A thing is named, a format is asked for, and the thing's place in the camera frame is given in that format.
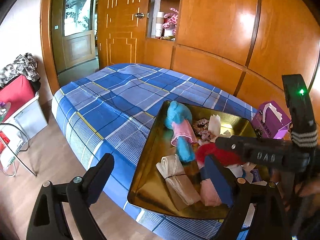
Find red fuzzy sock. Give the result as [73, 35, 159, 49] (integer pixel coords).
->
[195, 143, 245, 166]

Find cream cloth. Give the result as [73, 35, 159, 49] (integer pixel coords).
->
[156, 154, 201, 211]

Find ornate silver gold tray box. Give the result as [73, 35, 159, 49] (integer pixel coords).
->
[126, 100, 271, 221]

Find teal pink plush toy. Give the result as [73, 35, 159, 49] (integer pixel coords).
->
[164, 101, 197, 163]

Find pink fuzzy towel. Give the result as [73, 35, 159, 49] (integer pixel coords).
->
[200, 173, 222, 206]

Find white wipes packet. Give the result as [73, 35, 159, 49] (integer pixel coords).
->
[208, 114, 232, 142]

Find blue plaid bed sheet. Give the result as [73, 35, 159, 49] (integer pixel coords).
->
[52, 63, 256, 239]

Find glass side table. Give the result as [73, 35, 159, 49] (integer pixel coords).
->
[0, 101, 38, 178]

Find red topped storage box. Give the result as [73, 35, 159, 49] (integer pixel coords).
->
[1, 75, 48, 139]

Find patterned clothes pile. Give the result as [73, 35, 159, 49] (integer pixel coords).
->
[1, 53, 40, 88]

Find pink spotted plush toy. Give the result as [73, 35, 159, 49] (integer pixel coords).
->
[162, 8, 178, 36]

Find wooden door with glass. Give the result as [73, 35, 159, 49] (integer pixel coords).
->
[50, 0, 96, 74]

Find wooden wardrobe wall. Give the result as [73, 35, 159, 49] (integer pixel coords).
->
[98, 0, 319, 115]

